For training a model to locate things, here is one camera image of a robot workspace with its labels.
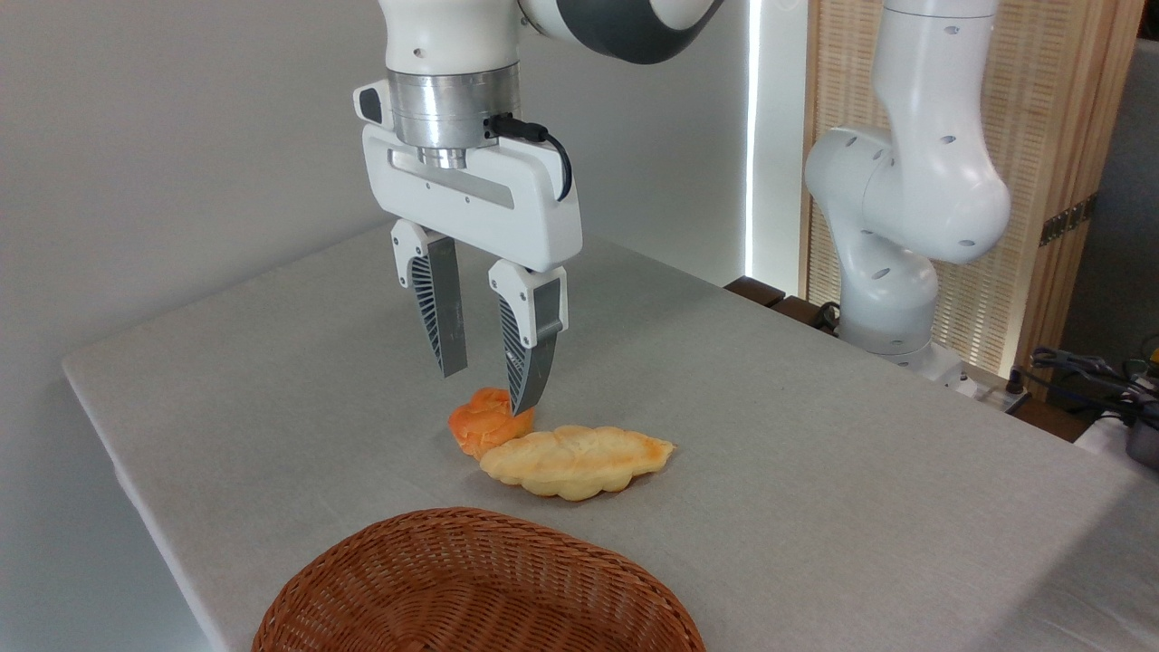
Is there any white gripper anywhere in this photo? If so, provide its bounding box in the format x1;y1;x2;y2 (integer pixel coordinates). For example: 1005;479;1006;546
353;80;583;416

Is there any small round orange bread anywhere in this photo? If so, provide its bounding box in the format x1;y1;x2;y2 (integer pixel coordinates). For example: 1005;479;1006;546
448;388;536;460

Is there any long yellow braided bread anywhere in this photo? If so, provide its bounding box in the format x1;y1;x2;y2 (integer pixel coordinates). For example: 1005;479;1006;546
479;425;676;502

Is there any brown wicker basket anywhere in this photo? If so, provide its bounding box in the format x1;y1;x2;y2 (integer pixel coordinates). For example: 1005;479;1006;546
252;507;706;652

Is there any silver metal wrist adapter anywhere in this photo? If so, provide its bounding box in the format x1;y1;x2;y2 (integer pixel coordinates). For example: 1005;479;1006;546
387;62;524;171

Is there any dark wooden furniture edge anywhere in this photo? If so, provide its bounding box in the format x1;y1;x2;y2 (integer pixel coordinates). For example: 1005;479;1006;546
724;276;839;333

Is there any grey tablecloth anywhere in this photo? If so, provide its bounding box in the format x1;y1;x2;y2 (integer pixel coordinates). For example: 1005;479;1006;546
62;222;1159;652

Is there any black screen hinge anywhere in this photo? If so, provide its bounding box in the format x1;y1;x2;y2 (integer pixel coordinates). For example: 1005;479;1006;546
1039;194;1098;247

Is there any wooden slatted folding screen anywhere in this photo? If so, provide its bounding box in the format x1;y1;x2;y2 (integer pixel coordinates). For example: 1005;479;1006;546
800;0;1146;383

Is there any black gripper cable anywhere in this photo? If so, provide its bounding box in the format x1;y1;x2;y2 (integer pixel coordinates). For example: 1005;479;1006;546
486;113;574;203

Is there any black cable bundle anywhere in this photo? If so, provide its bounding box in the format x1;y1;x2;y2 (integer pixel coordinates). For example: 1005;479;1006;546
1028;344;1159;427

